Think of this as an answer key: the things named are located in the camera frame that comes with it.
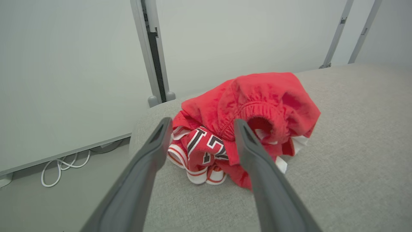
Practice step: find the grey partition frame post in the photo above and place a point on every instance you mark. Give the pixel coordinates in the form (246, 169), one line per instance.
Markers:
(162, 64)
(143, 48)
(338, 32)
(365, 30)

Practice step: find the wide white partition panel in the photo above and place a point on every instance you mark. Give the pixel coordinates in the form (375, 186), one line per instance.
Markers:
(64, 80)

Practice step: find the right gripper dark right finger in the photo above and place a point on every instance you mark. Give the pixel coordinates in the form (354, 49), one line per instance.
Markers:
(270, 193)

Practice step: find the grey fabric sofa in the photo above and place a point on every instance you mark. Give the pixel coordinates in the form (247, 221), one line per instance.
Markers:
(347, 145)

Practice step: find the narrow white partition panel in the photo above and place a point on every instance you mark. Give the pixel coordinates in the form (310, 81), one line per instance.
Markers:
(241, 38)

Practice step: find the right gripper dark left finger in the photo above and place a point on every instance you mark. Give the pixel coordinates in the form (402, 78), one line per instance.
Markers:
(128, 190)

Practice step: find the red printed sports clothing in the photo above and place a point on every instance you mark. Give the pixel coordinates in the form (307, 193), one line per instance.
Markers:
(257, 96)

